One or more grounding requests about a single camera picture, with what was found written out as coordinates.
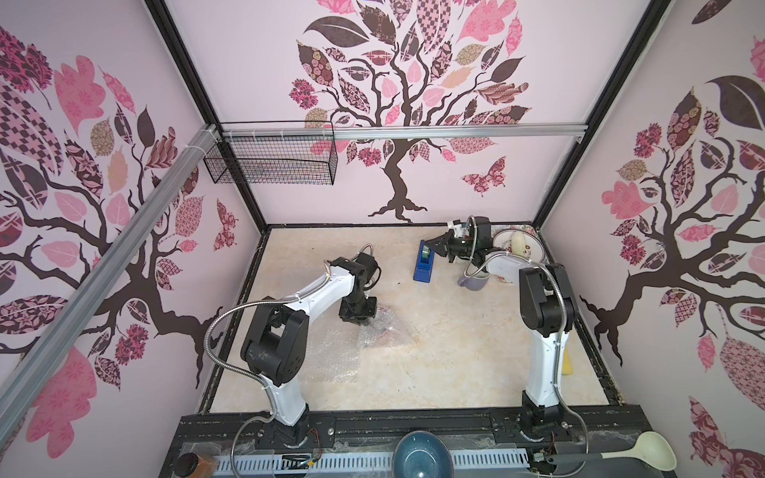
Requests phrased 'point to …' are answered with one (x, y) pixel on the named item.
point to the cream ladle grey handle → (650, 449)
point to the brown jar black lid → (191, 466)
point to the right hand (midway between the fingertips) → (426, 240)
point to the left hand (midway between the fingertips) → (366, 327)
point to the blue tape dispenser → (424, 262)
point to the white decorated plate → (534, 248)
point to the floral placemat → (527, 228)
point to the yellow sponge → (567, 368)
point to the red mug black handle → (389, 338)
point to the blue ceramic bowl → (422, 454)
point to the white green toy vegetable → (518, 243)
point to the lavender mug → (474, 283)
